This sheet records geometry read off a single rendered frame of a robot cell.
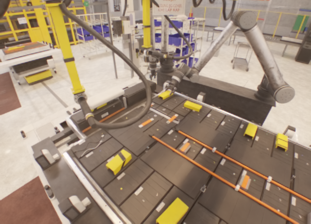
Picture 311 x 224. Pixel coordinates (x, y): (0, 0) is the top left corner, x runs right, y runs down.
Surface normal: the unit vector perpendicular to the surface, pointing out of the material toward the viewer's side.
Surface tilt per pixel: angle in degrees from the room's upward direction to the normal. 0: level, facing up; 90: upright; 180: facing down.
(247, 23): 90
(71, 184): 0
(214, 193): 0
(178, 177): 0
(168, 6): 90
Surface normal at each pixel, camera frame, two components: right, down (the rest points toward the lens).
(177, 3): 0.21, 0.56
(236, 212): 0.00, -0.82
